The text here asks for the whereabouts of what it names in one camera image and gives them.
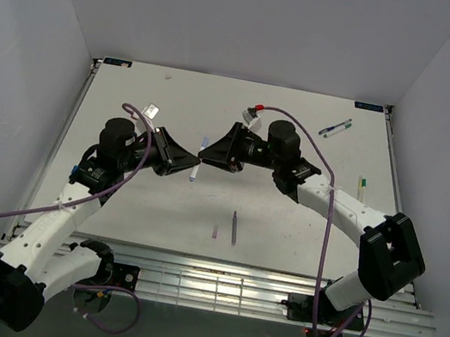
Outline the left blue corner label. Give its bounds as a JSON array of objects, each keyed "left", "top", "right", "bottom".
[{"left": 102, "top": 57, "right": 133, "bottom": 69}]

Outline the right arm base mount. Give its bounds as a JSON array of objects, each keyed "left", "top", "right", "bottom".
[{"left": 281, "top": 292, "right": 365, "bottom": 332}]

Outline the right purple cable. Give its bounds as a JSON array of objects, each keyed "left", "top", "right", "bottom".
[{"left": 221, "top": 103, "right": 405, "bottom": 337}]

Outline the purple translucent pen cap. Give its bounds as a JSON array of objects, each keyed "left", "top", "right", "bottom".
[{"left": 212, "top": 224, "right": 219, "bottom": 239}]

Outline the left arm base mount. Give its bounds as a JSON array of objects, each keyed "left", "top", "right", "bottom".
[{"left": 102, "top": 262, "right": 141, "bottom": 292}]

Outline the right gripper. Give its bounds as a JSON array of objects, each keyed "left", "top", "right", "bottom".
[{"left": 196, "top": 117, "right": 285, "bottom": 181}]

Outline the yellow highlighter pen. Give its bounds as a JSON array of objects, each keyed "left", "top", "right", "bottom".
[{"left": 356, "top": 176, "right": 367, "bottom": 214}]

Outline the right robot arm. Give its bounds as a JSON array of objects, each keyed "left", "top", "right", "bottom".
[{"left": 198, "top": 120, "right": 426, "bottom": 324}]

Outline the purple marker pen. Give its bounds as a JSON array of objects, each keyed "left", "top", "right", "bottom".
[{"left": 230, "top": 211, "right": 239, "bottom": 246}]

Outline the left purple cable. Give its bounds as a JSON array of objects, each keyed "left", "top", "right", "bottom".
[{"left": 0, "top": 80, "right": 177, "bottom": 337}]

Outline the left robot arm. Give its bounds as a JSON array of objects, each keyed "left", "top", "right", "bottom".
[{"left": 0, "top": 118, "right": 200, "bottom": 332}]

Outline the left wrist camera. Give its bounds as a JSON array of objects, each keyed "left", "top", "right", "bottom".
[{"left": 142, "top": 103, "right": 160, "bottom": 119}]

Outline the purple cable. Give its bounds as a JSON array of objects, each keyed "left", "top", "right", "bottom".
[
  {"left": 0, "top": 80, "right": 177, "bottom": 337},
  {"left": 221, "top": 103, "right": 405, "bottom": 337}
]

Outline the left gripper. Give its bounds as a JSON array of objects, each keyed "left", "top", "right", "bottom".
[{"left": 118, "top": 120, "right": 206, "bottom": 184}]

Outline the blue corner label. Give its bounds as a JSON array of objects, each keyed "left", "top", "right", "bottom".
[
  {"left": 102, "top": 57, "right": 133, "bottom": 69},
  {"left": 354, "top": 101, "right": 385, "bottom": 113}
]

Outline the green capped marker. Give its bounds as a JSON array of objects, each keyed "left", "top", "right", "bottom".
[{"left": 322, "top": 119, "right": 352, "bottom": 138}]

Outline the aluminium frame rail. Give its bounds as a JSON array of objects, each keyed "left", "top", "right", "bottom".
[{"left": 0, "top": 219, "right": 447, "bottom": 337}]

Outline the right blue corner label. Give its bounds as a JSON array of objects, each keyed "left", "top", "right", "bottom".
[{"left": 354, "top": 101, "right": 385, "bottom": 113}]

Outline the lavender capped white marker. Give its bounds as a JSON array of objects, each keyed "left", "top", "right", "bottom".
[{"left": 188, "top": 135, "right": 210, "bottom": 185}]

